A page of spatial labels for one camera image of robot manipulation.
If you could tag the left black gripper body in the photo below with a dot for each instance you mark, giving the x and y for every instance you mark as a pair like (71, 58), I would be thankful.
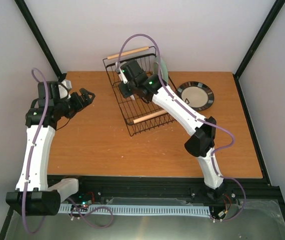
(68, 108)

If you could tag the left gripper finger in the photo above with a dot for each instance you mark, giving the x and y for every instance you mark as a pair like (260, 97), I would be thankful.
(79, 106)
(87, 96)

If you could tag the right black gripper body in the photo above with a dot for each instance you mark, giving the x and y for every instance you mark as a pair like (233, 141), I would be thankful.
(126, 93)

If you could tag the black wire dish rack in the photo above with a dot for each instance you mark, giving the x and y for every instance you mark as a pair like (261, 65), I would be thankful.
(135, 109)

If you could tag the mint green flower plate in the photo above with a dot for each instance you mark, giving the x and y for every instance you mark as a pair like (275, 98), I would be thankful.
(159, 63)

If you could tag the black rimmed beige plate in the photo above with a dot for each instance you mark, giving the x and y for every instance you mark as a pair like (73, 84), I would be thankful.
(197, 95)

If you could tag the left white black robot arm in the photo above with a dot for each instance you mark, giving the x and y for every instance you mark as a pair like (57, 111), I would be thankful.
(32, 195)

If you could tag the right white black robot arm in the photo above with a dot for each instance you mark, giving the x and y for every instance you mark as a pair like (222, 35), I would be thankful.
(202, 132)

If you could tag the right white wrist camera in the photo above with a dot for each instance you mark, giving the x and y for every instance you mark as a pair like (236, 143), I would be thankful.
(120, 73)

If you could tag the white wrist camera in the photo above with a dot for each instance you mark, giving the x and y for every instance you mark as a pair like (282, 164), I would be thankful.
(64, 88)
(120, 73)

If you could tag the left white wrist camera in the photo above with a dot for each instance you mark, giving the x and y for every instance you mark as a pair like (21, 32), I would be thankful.
(64, 88)

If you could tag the left black frame post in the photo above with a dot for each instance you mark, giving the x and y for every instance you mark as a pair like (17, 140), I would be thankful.
(29, 19)

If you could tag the black frame post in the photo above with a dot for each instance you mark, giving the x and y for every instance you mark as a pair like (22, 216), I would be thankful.
(29, 19)
(267, 23)

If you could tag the light blue slotted cable duct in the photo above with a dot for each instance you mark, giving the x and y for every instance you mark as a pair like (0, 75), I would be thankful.
(140, 210)

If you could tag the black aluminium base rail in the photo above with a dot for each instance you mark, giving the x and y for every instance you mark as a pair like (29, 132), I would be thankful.
(192, 190)

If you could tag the right black frame post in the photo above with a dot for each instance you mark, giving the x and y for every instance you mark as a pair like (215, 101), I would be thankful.
(267, 23)

